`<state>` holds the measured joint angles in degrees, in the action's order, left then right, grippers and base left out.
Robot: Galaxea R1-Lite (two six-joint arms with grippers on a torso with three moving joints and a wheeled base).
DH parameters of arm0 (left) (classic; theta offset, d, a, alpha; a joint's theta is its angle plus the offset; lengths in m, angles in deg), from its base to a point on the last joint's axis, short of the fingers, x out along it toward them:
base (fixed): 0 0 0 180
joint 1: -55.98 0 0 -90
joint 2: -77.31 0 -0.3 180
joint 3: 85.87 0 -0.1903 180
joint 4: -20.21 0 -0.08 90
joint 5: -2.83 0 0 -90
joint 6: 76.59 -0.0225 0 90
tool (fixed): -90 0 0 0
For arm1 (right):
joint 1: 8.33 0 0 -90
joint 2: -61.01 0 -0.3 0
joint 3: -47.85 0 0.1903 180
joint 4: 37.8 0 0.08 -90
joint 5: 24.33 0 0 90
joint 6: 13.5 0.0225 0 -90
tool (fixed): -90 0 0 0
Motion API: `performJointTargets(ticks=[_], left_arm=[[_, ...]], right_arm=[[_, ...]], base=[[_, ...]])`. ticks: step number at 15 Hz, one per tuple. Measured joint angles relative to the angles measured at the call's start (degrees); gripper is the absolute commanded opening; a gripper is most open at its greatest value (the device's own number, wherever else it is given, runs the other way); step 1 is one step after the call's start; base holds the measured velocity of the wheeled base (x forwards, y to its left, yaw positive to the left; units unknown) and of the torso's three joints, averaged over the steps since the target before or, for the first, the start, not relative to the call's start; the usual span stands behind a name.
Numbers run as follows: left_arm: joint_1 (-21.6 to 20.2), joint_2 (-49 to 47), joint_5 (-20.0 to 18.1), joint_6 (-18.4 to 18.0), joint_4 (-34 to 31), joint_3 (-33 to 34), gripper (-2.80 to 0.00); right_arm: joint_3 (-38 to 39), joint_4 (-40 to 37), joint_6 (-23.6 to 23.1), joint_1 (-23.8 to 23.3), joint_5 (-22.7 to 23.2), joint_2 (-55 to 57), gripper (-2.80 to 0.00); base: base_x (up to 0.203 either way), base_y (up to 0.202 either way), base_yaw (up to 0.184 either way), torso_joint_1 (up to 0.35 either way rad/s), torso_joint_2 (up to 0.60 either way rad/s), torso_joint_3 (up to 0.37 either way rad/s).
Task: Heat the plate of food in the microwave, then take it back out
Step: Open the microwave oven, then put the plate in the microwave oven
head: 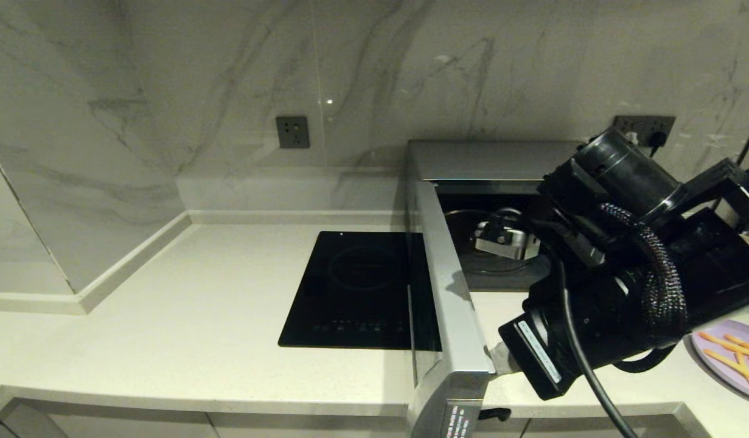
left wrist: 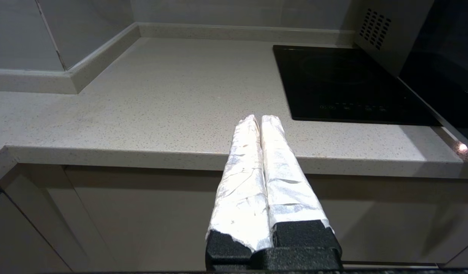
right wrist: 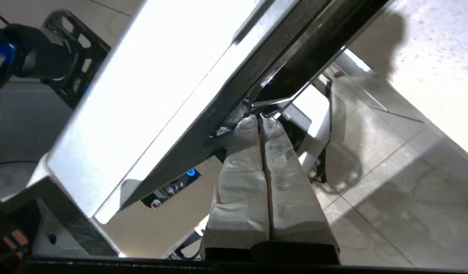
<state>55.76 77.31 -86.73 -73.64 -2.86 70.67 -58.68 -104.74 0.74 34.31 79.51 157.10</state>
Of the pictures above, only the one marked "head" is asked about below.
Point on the grey double wall socket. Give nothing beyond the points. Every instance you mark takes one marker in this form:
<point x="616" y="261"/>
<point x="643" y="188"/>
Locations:
<point x="660" y="123"/>

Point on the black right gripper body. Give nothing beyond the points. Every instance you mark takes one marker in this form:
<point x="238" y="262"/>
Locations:
<point x="557" y="340"/>

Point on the grey cabinet side panel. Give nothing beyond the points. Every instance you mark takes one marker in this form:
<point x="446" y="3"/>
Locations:
<point x="21" y="426"/>

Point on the white power plug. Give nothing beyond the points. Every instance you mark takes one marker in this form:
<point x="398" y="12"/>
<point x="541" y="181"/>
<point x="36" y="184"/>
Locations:
<point x="634" y="139"/>

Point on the purple plate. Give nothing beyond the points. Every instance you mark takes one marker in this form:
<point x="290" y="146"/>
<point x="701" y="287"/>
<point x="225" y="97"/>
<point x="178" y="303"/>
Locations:
<point x="715" y="374"/>

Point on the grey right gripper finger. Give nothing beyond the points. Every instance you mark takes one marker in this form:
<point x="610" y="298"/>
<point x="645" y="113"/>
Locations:
<point x="503" y="360"/>

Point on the black induction cooktop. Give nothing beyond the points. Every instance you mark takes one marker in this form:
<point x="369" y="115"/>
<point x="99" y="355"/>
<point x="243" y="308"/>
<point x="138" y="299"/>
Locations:
<point x="356" y="292"/>

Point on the microwave door with dark glass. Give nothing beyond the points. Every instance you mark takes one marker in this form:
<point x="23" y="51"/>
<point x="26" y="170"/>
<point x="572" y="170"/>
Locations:
<point x="454" y="292"/>

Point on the silver Panasonic microwave oven body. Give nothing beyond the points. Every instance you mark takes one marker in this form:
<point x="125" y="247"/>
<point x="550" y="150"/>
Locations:
<point x="490" y="159"/>

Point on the grey single wall socket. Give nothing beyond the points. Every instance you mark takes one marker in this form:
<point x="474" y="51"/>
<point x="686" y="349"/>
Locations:
<point x="292" y="132"/>

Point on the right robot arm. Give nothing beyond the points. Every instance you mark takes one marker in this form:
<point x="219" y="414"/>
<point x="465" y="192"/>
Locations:
<point x="630" y="170"/>

